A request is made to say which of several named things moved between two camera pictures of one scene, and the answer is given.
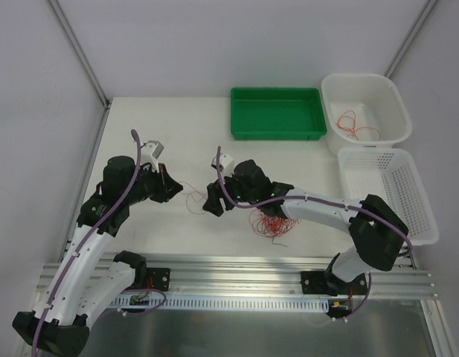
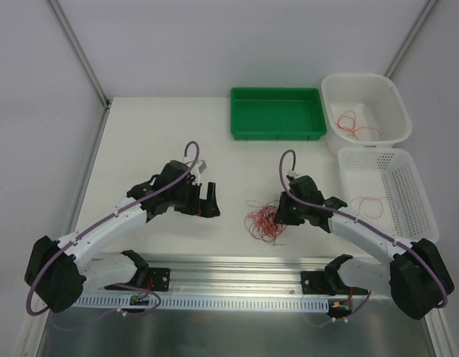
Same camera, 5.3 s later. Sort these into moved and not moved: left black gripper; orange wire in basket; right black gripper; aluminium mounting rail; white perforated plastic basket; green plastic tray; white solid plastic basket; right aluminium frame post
Moved: right black gripper; left black gripper
Not moved: aluminium mounting rail; orange wire in basket; green plastic tray; right aluminium frame post; white perforated plastic basket; white solid plastic basket
